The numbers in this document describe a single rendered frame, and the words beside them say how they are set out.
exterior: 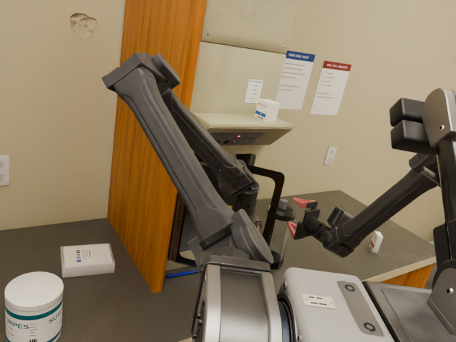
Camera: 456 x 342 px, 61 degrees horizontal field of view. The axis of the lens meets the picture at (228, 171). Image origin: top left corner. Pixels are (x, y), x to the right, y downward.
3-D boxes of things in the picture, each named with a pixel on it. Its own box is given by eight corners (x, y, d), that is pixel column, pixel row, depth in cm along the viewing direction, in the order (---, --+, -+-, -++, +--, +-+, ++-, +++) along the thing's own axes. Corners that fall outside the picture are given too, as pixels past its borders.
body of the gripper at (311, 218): (317, 207, 134) (332, 217, 128) (309, 232, 138) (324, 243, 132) (302, 209, 130) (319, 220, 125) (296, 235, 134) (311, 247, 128)
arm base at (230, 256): (189, 336, 52) (204, 260, 47) (192, 295, 59) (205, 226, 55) (253, 343, 53) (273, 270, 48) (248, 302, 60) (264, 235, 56)
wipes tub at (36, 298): (3, 323, 103) (1, 276, 97) (55, 310, 110) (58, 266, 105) (8, 361, 93) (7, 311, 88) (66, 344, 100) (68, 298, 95)
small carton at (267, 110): (254, 117, 124) (258, 98, 122) (265, 117, 127) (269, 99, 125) (264, 121, 121) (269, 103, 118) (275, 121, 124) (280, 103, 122)
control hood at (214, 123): (183, 144, 118) (188, 111, 115) (266, 142, 136) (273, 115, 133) (201, 158, 110) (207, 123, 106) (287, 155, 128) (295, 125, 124)
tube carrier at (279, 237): (253, 251, 156) (264, 203, 148) (279, 252, 158) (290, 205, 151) (260, 267, 146) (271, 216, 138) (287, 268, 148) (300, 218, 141)
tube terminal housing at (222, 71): (138, 233, 154) (162, 29, 126) (208, 223, 172) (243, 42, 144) (163, 271, 135) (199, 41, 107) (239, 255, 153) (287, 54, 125)
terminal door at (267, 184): (170, 260, 133) (188, 150, 119) (258, 281, 131) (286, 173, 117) (169, 261, 133) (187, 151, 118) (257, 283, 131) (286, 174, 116)
